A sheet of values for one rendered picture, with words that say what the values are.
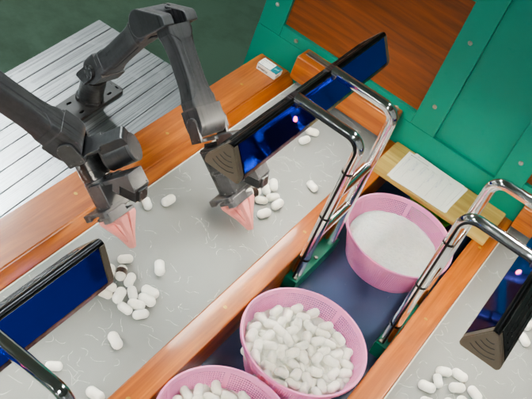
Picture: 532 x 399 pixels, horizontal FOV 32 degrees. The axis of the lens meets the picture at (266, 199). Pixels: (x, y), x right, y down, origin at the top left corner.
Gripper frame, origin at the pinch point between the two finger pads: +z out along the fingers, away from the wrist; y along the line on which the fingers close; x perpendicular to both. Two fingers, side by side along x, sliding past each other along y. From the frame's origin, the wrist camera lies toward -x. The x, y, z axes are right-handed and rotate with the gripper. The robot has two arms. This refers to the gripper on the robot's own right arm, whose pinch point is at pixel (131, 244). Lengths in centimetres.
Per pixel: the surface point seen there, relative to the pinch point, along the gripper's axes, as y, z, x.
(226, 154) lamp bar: 7.3, -10.5, -26.5
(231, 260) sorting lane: 19.6, 15.5, -3.0
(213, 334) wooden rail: -1.3, 21.2, -11.1
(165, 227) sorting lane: 15.7, 3.8, 6.9
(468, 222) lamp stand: 29, 20, -55
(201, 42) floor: 176, -14, 119
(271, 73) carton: 78, -10, 13
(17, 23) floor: 121, -51, 150
